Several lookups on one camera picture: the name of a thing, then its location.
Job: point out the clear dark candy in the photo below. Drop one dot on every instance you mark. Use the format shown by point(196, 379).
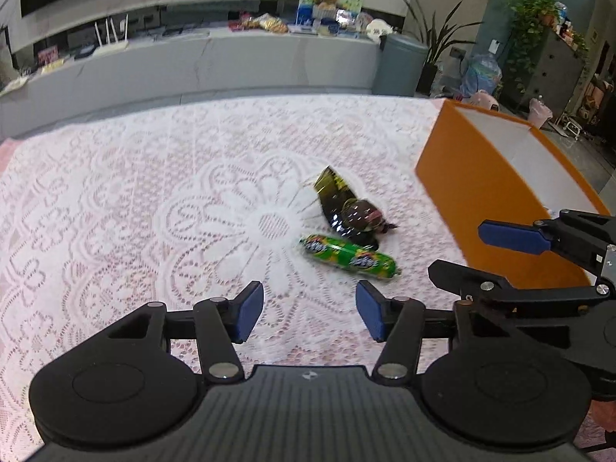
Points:
point(358, 214)

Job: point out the pink waste bin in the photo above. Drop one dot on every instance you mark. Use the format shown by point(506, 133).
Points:
point(540, 111)

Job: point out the pile of snacks on cabinet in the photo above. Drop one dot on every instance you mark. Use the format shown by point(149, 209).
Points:
point(262, 23)

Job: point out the tall potted plant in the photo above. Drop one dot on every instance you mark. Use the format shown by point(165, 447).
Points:
point(433, 43)

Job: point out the orange box with white inside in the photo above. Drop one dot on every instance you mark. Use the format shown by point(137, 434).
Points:
point(462, 178)

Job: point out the black yellow-green print snack packet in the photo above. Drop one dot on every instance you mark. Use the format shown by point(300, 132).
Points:
point(329, 197)

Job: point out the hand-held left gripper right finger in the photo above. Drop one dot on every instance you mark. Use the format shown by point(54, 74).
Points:
point(370, 313)

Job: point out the pink card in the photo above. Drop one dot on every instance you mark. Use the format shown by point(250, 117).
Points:
point(49, 55)

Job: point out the grey drawer cabinet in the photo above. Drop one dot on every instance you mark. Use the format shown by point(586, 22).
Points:
point(553, 72)

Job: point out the stack of blue boxes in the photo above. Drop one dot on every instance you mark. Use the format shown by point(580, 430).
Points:
point(313, 19)

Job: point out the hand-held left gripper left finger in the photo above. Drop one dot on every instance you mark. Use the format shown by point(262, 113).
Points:
point(248, 310)

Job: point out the long grey cabinet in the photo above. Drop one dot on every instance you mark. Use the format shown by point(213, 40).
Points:
point(192, 72)

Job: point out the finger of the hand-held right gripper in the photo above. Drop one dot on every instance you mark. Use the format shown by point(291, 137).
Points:
point(481, 284)
point(510, 238)

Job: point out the white step stool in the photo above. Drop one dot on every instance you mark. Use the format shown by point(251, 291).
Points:
point(570, 127)

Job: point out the white plush item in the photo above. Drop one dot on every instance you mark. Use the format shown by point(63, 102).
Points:
point(379, 30)

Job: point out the leafy green plant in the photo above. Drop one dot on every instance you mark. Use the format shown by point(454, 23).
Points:
point(527, 14)

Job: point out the white lace tablecloth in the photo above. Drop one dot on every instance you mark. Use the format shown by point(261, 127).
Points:
point(144, 202)

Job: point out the grey trash bin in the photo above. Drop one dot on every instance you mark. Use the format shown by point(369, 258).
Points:
point(399, 65)

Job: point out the blue water bottle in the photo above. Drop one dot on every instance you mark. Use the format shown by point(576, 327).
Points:
point(481, 74)

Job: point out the green tube snack packet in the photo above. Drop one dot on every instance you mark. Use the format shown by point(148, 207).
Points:
point(346, 256)

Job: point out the white router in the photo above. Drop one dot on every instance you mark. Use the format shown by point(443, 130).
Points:
point(111, 43)

